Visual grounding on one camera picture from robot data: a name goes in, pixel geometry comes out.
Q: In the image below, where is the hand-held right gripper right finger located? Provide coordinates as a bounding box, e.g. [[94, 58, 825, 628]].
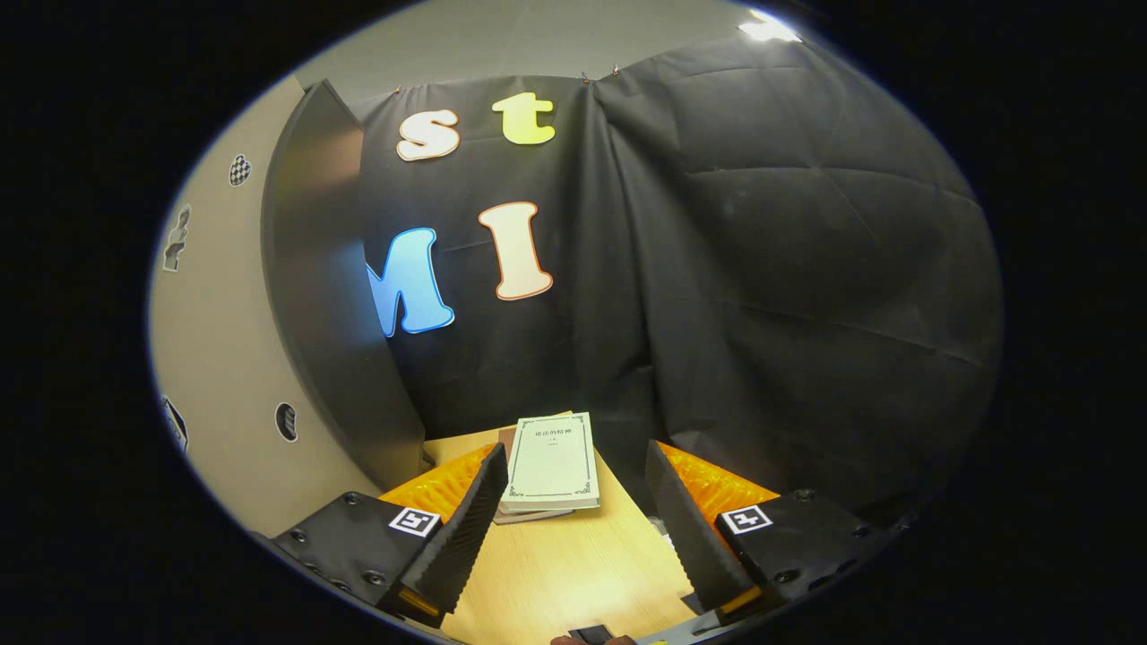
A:
[[645, 439, 897, 619]]

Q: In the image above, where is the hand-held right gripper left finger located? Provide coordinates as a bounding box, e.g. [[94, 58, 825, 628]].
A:
[[269, 442, 510, 628]]

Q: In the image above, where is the ceiling light panel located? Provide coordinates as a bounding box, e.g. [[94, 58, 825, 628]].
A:
[[737, 9, 803, 44]]

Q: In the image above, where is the brown book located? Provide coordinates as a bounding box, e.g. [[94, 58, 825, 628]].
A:
[[497, 427, 574, 519]]

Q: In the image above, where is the black backdrop cloth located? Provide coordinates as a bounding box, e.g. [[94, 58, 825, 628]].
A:
[[358, 40, 1005, 538]]

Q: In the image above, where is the pale green book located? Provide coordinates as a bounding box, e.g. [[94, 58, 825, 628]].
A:
[[502, 412, 601, 513]]

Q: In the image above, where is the grey cabinet door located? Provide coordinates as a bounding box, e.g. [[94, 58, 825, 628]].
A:
[[148, 76, 386, 538]]

